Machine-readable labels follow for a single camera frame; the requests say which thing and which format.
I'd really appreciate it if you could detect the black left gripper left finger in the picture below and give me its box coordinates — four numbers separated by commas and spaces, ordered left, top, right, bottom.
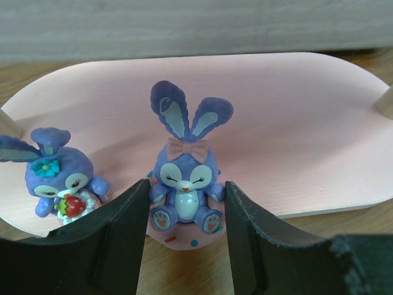
1, 179, 150, 294

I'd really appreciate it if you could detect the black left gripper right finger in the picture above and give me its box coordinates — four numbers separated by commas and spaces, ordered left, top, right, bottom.
225, 181, 392, 295

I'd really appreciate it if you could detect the purple bunny holding strawberry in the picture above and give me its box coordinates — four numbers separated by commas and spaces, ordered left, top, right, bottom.
1, 127, 114, 226

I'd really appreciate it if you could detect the purple bunny toy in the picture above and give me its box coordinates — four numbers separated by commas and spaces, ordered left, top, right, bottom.
146, 81, 233, 251

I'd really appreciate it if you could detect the pink three-tier oval shelf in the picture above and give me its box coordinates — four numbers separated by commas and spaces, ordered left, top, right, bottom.
0, 0, 393, 239

